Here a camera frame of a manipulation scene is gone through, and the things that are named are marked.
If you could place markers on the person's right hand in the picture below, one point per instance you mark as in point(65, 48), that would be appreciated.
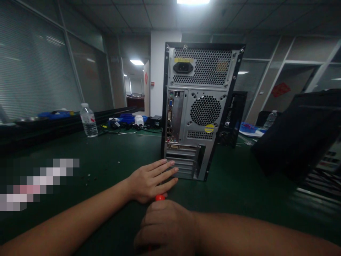
point(170, 229)

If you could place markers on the person's left hand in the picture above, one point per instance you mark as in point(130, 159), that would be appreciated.
point(145, 182)

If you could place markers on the person's left middle finger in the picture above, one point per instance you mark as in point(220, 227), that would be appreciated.
point(169, 172)

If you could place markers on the person's left index finger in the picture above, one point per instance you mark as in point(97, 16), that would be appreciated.
point(169, 183)

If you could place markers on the person's left ring finger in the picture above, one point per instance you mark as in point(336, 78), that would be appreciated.
point(165, 166)

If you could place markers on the person's left little finger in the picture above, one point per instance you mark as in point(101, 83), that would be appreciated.
point(157, 163)

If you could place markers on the person's right fingers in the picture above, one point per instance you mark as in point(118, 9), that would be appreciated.
point(144, 240)

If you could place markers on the black power adapter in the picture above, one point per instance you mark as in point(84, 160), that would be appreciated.
point(155, 121)

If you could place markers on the white plastic device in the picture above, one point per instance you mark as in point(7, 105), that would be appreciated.
point(138, 120)

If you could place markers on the grey desktop computer tower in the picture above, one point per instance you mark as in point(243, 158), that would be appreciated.
point(202, 112)

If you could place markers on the scattered small screws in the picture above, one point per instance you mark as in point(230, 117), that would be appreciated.
point(89, 178)

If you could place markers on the clear plastic water bottle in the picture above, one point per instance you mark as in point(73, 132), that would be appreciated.
point(270, 121)
point(89, 122)

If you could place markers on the open black computer case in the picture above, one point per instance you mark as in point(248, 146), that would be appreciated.
point(235, 120)

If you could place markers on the blue tray with parts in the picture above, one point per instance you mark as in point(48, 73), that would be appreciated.
point(249, 128)

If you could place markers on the square ceiling light panel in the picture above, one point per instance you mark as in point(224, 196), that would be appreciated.
point(193, 1)
point(137, 61)

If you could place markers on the stack of long black panels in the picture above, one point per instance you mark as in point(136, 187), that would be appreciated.
point(53, 130)

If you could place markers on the blue plastic bin with parts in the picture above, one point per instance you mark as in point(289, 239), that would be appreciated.
point(56, 114)

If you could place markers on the black computer case panel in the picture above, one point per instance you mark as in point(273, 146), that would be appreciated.
point(295, 136)

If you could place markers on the metal bowl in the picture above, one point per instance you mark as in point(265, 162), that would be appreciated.
point(30, 120)

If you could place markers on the red paper door decoration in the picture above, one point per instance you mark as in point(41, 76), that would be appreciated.
point(280, 90)

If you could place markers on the window with grey blinds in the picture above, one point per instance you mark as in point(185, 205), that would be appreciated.
point(40, 66)

